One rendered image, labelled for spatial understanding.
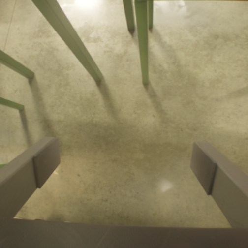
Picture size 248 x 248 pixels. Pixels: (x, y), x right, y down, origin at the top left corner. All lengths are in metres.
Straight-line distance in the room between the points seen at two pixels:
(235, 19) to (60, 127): 1.07
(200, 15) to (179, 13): 0.11
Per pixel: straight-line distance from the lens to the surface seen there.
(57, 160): 0.17
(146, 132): 0.86
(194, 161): 0.17
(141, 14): 0.50
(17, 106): 1.09
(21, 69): 1.07
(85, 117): 0.93
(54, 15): 0.58
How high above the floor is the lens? 0.86
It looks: 79 degrees down
